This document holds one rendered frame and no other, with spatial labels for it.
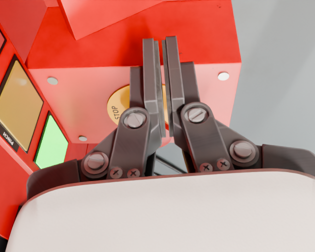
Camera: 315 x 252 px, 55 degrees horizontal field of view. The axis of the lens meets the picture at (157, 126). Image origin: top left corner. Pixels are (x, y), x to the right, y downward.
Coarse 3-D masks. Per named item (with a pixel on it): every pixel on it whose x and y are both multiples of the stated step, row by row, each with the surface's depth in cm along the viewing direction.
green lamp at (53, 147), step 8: (48, 120) 25; (48, 128) 25; (56, 128) 27; (48, 136) 25; (56, 136) 27; (48, 144) 25; (56, 144) 26; (64, 144) 28; (40, 152) 24; (48, 152) 25; (56, 152) 26; (64, 152) 28; (40, 160) 24; (48, 160) 25; (56, 160) 26
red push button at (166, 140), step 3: (165, 123) 23; (165, 126) 23; (165, 129) 23; (168, 129) 24; (165, 132) 24; (168, 132) 24; (168, 135) 24; (162, 138) 24; (165, 138) 24; (168, 138) 24; (162, 141) 24; (165, 141) 24; (168, 141) 25; (162, 144) 25; (165, 144) 25
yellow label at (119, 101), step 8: (120, 88) 24; (128, 88) 23; (112, 96) 24; (120, 96) 24; (128, 96) 24; (112, 104) 25; (120, 104) 25; (128, 104) 25; (112, 112) 26; (120, 112) 26; (112, 120) 27
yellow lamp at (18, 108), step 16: (16, 64) 20; (16, 80) 20; (0, 96) 19; (16, 96) 20; (32, 96) 22; (0, 112) 18; (16, 112) 20; (32, 112) 22; (16, 128) 20; (32, 128) 22
